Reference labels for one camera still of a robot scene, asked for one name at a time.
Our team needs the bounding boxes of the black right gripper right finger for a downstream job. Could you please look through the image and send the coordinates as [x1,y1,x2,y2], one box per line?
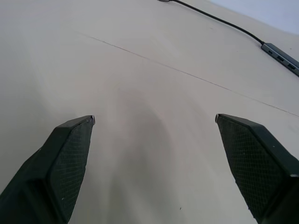
[214,113,299,224]

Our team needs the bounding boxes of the grey USB hub with cable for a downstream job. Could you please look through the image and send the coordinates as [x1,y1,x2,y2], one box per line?
[157,0,299,77]

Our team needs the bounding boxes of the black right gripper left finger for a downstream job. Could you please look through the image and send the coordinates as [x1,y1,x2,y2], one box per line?
[0,115,96,224]

